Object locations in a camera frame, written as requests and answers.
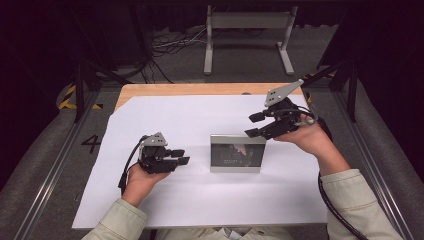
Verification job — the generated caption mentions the person's right hand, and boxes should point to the person's right hand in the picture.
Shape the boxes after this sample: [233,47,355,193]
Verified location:
[272,114,335,161]

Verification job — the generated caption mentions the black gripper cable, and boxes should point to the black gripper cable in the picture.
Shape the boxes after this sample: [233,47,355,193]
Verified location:
[117,134,150,196]
[295,104,369,240]

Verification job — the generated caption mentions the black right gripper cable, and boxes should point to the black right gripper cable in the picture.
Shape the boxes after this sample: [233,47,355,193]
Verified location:
[295,104,369,240]

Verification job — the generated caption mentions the wooden table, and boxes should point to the wooden table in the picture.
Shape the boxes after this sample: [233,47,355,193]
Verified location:
[114,82,316,116]

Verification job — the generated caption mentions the white paper sheet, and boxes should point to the white paper sheet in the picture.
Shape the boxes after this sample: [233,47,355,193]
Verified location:
[71,94,330,231]

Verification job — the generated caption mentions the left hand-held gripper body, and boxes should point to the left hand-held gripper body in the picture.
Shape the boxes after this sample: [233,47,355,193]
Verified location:
[137,131,180,175]

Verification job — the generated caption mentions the bundle of floor cables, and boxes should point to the bundle of floor cables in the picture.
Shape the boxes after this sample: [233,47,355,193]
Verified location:
[133,25,208,85]

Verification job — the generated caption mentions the white metal stand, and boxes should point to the white metal stand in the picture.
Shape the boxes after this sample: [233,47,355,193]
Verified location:
[203,4,299,76]

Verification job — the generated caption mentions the black metal stand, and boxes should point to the black metal stand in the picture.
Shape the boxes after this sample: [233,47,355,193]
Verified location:
[299,59,360,123]
[71,6,152,123]

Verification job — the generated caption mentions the aluminium floor rail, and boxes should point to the aluminium floor rail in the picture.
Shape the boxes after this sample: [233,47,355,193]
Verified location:
[12,89,101,240]
[333,89,416,240]

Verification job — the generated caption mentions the person's left hand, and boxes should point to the person's left hand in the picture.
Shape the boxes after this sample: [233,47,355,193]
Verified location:
[121,162,172,208]

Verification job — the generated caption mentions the person's torso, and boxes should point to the person's torso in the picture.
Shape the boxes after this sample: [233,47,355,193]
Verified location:
[152,226,295,240]

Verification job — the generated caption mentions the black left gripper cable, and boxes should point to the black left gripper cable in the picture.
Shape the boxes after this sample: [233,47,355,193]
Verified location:
[117,134,150,196]

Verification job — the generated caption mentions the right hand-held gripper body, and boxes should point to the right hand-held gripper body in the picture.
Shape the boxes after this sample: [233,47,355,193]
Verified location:
[262,78,305,140]

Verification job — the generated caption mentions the yellow black hazard tape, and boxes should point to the yellow black hazard tape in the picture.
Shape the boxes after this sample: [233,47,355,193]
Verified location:
[301,72,336,104]
[58,84,103,111]

